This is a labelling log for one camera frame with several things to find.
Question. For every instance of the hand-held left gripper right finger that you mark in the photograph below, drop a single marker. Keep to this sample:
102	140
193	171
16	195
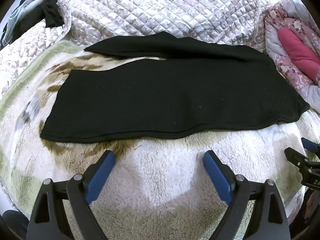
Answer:
217	177

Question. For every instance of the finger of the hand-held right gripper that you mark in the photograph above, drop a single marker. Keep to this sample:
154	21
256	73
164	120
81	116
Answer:
311	145
296	158

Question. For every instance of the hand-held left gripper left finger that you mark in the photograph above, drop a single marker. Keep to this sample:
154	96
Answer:
100	177

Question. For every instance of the black pants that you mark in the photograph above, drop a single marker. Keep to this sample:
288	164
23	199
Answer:
175	100

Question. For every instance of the white fleece blanket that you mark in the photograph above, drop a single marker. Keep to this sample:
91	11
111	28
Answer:
160	180

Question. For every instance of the pink floral comforter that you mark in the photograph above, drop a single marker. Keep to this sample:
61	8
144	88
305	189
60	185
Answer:
282	62

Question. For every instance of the pink pillow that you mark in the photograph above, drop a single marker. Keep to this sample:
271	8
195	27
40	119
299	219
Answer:
300	52

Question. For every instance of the pile of dark clothes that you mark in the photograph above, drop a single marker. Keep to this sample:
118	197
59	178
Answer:
32	15

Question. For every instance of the white quilted bedspread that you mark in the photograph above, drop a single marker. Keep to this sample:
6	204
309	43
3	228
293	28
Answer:
150	5

